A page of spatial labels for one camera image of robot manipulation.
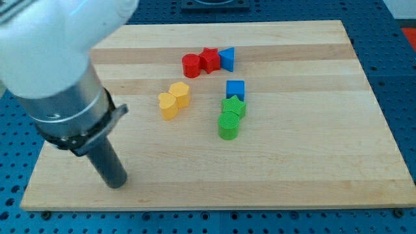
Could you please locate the blue triangle block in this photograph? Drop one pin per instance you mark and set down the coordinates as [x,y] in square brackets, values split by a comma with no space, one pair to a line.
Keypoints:
[227,59]

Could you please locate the red cylinder block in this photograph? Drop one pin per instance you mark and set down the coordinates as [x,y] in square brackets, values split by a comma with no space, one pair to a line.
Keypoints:
[191,65]

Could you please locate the green cylinder block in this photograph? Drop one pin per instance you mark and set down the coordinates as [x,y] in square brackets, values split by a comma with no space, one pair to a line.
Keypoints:
[228,125]

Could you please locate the red star block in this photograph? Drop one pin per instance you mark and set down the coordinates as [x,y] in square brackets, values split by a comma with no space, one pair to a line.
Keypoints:
[209,59]

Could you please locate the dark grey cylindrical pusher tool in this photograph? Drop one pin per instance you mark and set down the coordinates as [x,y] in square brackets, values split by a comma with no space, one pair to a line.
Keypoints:
[107,163]

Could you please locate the light wooden board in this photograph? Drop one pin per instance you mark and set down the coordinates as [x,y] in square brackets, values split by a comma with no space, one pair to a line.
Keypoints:
[314,136]

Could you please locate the green star block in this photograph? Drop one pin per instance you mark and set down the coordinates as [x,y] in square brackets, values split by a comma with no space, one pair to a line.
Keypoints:
[235,105]

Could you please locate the yellow heart block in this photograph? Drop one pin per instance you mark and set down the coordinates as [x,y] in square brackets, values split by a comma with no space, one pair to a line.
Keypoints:
[168,105]

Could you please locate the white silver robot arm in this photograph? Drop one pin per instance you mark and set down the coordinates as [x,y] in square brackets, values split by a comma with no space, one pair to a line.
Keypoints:
[46,64]

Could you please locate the blue cube block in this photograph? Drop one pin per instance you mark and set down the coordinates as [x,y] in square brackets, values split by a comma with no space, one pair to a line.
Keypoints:
[235,88]

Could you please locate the yellow hexagon block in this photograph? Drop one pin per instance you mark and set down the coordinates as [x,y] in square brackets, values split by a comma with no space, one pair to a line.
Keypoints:
[181,91]

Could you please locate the red object at edge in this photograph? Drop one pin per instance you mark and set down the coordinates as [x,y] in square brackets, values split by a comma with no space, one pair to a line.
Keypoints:
[410,33]

